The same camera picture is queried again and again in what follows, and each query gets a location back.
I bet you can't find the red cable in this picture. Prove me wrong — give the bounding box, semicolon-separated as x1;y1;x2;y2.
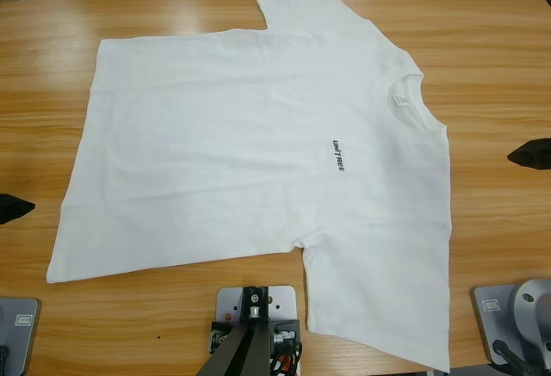
274;349;298;376

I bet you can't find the black corner bracket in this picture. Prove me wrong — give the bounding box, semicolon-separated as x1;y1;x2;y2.
208;318;236;354
269;317;302;354

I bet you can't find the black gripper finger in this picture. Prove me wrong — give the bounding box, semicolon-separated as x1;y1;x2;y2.
506;151;551;169
506;137;551;157
0;193;36;212
0;206;36;225

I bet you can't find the black cable at post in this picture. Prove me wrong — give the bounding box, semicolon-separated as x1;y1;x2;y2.
290;340;306;376

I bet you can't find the dark camera post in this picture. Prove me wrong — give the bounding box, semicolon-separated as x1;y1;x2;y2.
201;285;273;376

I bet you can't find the white mount plate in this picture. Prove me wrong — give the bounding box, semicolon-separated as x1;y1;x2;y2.
214;285;300;324

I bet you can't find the white Unitree t-shirt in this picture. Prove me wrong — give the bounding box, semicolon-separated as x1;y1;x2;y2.
42;0;452;373

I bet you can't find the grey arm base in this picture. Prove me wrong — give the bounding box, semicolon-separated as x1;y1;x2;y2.
0;297;43;376
469;279;551;371

